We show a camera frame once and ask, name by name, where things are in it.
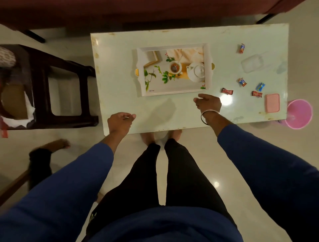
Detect person's right hand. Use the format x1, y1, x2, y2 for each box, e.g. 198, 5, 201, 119
193, 93, 222, 116

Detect person's left hand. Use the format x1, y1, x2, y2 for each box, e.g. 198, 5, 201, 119
107, 112, 137, 139

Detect white leaf print tray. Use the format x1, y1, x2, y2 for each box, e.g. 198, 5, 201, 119
134, 43, 215, 97

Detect white paper napkins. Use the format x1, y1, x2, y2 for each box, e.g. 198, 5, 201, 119
1, 91, 36, 128

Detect person's right forearm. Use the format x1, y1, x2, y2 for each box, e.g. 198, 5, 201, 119
204, 112, 319, 242

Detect person's left forearm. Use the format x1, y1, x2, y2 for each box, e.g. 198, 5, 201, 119
0, 132, 130, 242

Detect person's left leg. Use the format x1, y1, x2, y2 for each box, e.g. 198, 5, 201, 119
84, 133, 161, 242

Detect person's leg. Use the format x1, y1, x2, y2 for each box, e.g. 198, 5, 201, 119
164, 129, 237, 226
28, 148, 53, 191
84, 133, 161, 242

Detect person's right leg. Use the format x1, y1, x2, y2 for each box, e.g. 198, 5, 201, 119
164, 129, 237, 226

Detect person's blue shirt torso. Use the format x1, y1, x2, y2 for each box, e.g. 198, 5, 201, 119
88, 205, 244, 242

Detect silver bangle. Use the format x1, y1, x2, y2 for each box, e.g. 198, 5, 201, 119
200, 109, 220, 126

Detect pink container lid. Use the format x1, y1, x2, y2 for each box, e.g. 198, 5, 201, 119
265, 93, 280, 113

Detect dark brown stool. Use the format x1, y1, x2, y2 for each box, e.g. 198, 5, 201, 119
0, 44, 99, 131

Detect pink plastic bin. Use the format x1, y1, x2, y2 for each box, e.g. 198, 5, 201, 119
278, 99, 313, 130

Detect brown wooden napkin holder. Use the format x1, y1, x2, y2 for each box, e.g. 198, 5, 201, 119
1, 83, 28, 120

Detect red sofa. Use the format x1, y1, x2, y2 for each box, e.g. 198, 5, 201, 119
0, 0, 306, 43

